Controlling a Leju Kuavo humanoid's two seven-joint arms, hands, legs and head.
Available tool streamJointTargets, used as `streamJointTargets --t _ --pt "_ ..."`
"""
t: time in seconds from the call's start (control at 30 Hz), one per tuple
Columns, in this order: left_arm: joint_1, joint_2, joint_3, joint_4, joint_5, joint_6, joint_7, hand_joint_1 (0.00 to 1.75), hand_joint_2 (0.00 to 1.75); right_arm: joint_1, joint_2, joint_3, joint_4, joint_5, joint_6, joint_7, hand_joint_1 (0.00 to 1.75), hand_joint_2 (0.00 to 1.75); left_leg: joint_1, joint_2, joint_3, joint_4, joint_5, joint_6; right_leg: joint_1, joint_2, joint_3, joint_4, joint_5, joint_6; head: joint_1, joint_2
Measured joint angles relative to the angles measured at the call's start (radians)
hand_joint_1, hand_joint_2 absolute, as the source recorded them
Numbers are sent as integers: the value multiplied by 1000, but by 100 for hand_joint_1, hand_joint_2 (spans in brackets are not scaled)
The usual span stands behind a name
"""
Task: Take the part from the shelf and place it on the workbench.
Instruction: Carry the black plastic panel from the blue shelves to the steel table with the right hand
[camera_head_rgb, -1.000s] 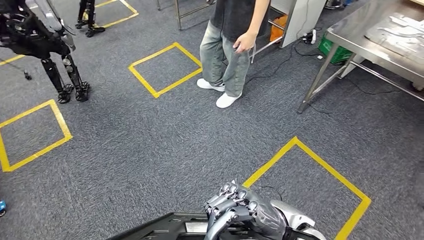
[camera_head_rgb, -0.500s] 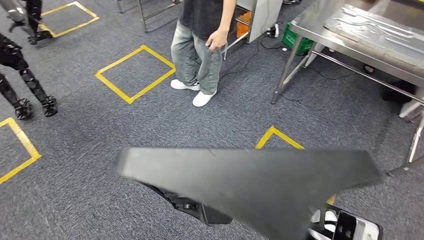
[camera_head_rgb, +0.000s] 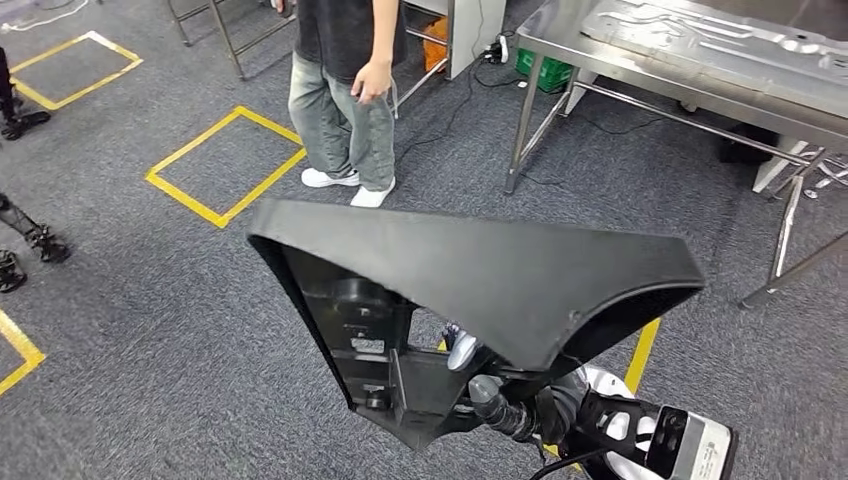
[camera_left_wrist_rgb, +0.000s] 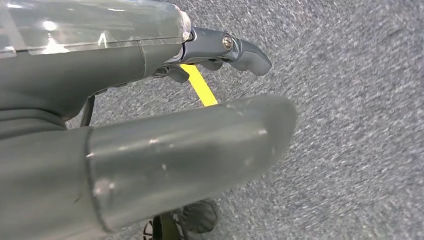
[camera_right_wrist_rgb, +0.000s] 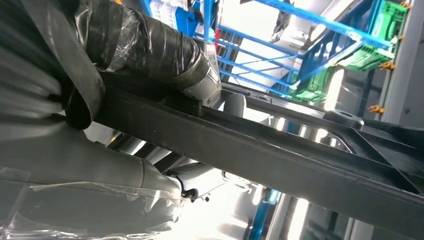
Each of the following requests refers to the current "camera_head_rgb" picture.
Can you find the orange object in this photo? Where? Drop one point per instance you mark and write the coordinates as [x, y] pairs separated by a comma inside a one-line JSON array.
[[436, 46]]

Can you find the white pedestal block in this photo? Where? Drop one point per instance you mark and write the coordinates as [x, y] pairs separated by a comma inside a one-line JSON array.
[[580, 93], [778, 166]]

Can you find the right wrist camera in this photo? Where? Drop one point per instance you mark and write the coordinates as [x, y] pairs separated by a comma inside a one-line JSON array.
[[702, 444]]

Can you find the white cabinet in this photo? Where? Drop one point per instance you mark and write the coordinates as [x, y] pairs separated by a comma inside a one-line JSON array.
[[470, 33]]

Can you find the stamped metal panel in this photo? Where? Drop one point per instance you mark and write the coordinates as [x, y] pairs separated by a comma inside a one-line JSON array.
[[696, 46]]

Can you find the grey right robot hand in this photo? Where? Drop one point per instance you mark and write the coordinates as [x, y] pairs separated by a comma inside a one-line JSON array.
[[503, 411]]

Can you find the person's left forearm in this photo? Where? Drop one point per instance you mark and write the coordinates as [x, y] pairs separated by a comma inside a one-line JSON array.
[[383, 33]]

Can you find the stainless steel workbench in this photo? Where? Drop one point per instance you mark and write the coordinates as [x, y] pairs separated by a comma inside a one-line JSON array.
[[550, 46]]

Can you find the yellow floor tape square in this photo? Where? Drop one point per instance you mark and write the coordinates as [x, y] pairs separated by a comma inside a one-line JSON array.
[[642, 358]]

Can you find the person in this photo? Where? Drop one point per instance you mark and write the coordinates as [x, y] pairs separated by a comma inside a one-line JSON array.
[[344, 119]]

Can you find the chrome chair base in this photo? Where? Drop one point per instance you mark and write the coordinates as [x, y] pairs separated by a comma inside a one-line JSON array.
[[835, 175]]

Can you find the black plastic licence plate bracket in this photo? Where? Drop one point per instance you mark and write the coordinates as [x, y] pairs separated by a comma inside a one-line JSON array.
[[464, 278]]

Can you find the steel side table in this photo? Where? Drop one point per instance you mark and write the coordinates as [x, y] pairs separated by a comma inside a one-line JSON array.
[[451, 40]]

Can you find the steel tube frame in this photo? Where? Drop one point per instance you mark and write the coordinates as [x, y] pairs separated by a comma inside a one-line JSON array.
[[225, 40]]

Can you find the green plastic crate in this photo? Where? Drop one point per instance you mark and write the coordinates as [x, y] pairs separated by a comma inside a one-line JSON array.
[[546, 73]]

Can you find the white power strip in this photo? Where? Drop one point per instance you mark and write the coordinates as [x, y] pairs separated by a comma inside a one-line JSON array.
[[503, 48]]

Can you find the person's left hand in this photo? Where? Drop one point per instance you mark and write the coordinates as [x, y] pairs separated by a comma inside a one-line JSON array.
[[372, 81]]

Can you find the black robot leg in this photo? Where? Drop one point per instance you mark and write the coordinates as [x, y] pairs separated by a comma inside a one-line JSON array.
[[23, 122], [46, 245], [10, 272]]

